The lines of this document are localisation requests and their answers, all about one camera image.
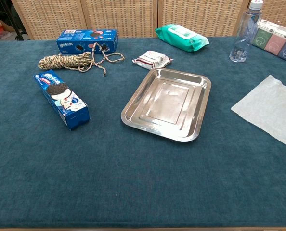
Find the stainless steel rectangular tray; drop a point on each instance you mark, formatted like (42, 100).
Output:
(167, 103)

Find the clear plastic water bottle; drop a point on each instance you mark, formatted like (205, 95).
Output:
(244, 31)

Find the white red snack packet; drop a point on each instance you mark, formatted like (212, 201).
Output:
(152, 60)

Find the teal blue tablecloth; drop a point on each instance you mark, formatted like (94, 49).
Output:
(133, 173)

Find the long blue Oreo box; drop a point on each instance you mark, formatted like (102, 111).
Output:
(63, 101)

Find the green wet wipes pack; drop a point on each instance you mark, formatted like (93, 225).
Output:
(181, 37)

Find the wide blue Oreo box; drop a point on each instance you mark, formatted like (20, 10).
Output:
(85, 41)

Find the wicker folding screen panel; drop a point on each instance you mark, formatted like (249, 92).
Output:
(280, 10)
(121, 14)
(205, 12)
(49, 16)

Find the multicolour tissue pack bundle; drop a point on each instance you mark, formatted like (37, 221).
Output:
(277, 41)

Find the black tripod stand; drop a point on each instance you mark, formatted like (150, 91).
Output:
(13, 19)

